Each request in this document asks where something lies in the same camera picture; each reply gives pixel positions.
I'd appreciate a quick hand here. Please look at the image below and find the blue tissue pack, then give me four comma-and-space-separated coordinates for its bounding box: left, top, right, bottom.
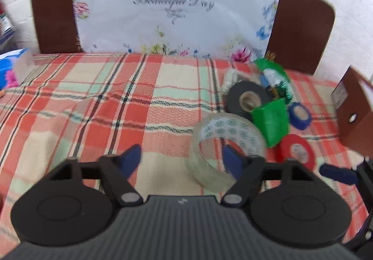
0, 48, 34, 90

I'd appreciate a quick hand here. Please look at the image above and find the white mesh pouch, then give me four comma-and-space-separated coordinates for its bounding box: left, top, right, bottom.
223, 69, 244, 95

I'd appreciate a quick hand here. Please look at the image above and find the small green box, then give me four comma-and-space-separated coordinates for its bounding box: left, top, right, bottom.
251, 98, 290, 148

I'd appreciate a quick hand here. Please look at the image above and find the green bead packet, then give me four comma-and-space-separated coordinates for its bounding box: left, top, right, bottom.
261, 69, 293, 104

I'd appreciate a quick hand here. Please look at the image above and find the brown wooden headboard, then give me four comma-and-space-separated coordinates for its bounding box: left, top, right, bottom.
30, 0, 336, 75

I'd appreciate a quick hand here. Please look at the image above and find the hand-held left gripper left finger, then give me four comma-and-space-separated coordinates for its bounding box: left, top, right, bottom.
44, 145, 143, 206

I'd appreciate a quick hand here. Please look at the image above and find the clear tape roll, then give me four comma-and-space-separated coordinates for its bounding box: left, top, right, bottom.
184, 112, 267, 190

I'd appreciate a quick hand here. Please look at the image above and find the blue tape roll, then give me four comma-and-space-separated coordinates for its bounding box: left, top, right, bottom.
287, 102, 313, 130

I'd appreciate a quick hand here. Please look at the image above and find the black tape roll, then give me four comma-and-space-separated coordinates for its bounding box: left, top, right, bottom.
227, 81, 273, 122

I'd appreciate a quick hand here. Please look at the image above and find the red tape roll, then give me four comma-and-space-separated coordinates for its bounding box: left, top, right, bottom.
276, 134, 317, 173

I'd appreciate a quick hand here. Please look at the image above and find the white floral plastic bag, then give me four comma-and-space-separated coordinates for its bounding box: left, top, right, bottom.
70, 0, 284, 63

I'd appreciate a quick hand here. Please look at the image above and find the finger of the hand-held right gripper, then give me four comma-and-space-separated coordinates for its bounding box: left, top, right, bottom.
319, 162, 359, 186

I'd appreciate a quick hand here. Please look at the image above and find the red plaid blanket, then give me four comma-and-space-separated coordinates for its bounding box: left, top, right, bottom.
0, 52, 373, 249

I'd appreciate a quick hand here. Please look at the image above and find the brown cardboard box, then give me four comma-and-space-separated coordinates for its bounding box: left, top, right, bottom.
331, 65, 373, 158

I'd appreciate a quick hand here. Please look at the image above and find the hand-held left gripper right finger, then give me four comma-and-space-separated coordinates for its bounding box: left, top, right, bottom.
221, 145, 317, 206

